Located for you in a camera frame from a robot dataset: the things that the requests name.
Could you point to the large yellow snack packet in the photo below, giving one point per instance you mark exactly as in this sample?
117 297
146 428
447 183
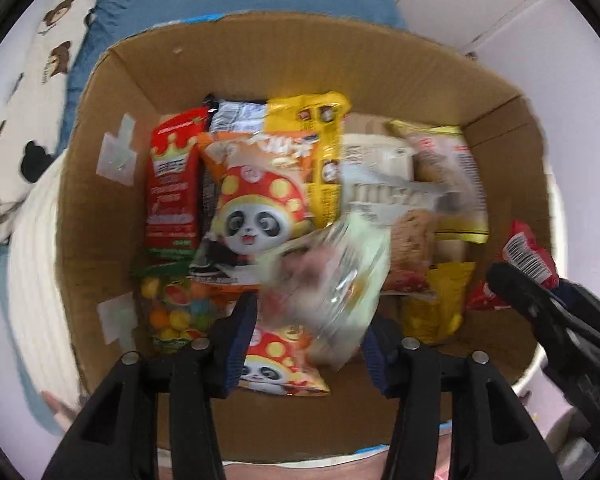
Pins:
310 125

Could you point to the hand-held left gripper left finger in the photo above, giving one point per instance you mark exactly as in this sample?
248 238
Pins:
240 350

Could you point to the brown cardboard box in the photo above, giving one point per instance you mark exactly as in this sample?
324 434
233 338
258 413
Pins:
430 60

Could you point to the black snack packet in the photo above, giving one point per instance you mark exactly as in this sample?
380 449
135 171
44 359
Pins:
235 115

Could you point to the white cookie packet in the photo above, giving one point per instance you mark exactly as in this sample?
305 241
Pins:
415 240

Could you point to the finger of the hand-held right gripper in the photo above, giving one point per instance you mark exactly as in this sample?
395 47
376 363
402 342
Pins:
520 290
587 300

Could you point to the white striped blanket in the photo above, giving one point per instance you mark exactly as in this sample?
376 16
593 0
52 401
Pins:
35 270

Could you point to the small yellow snack packet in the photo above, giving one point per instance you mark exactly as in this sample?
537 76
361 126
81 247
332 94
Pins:
437 305

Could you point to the white bear-print cloth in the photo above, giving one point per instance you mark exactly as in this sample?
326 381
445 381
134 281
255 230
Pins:
25 110

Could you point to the green candy ball packet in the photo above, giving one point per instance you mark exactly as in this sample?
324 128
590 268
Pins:
175 305

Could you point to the beige wafer packet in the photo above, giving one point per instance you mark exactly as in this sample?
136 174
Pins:
375 155

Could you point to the small orange panda packet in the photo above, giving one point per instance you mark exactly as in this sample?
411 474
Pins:
280 365

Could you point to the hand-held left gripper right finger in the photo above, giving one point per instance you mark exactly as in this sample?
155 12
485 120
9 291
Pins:
377 360

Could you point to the large orange panda packet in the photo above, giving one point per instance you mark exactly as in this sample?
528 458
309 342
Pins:
255 210

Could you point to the small red snack packet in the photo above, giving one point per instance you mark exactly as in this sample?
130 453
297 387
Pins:
525 250

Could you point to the gold and clear bread packet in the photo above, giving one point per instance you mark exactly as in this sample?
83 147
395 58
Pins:
450 170

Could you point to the clear white green snack packet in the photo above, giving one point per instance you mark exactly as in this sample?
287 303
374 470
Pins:
330 285

